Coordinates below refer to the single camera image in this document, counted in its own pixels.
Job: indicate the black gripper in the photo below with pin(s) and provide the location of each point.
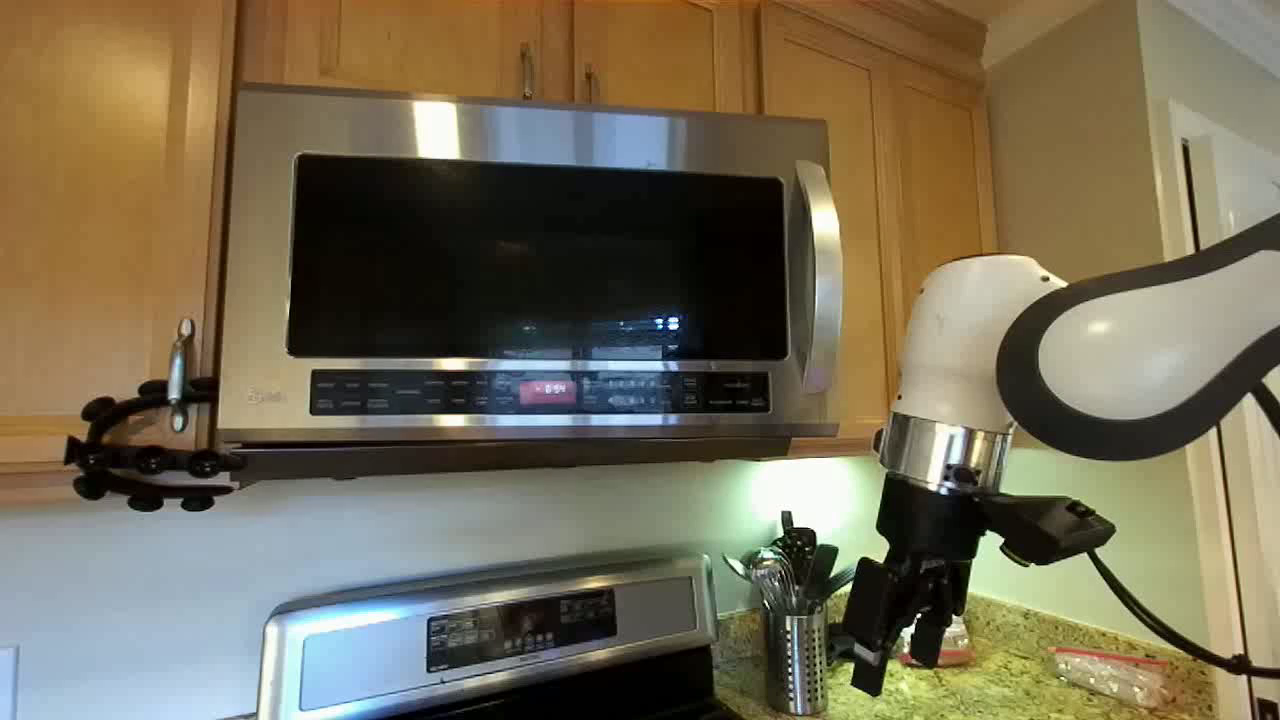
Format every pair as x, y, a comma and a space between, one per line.
924, 538

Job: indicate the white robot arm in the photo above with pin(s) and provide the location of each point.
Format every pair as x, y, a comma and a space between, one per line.
1116, 365

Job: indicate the red item behind gripper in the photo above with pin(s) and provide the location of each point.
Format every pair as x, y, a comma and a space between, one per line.
955, 645

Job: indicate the perforated steel utensil holder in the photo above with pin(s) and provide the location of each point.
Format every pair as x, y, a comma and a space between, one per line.
796, 660

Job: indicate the steel whisk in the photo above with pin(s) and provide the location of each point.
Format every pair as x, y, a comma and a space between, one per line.
764, 570

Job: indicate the plastic bag on counter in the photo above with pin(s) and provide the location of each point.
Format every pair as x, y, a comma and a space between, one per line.
1120, 676

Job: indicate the stainless steel stove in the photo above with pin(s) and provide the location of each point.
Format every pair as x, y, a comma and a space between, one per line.
584, 637

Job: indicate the right wooden cabinet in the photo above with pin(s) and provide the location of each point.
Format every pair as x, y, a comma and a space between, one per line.
904, 104

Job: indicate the wooden cabinet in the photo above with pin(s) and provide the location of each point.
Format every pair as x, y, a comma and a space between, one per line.
904, 104
111, 208

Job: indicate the upper wooden cabinet doors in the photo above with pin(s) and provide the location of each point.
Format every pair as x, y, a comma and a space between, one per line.
631, 53

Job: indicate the left wooden cabinet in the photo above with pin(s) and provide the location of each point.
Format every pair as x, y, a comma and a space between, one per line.
111, 208

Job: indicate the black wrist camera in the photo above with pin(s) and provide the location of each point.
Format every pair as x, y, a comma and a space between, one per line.
1046, 531

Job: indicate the silver cabinet handle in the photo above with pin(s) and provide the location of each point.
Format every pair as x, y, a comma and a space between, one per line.
177, 386

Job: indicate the black tripod mount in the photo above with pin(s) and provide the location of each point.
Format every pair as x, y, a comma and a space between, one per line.
151, 473

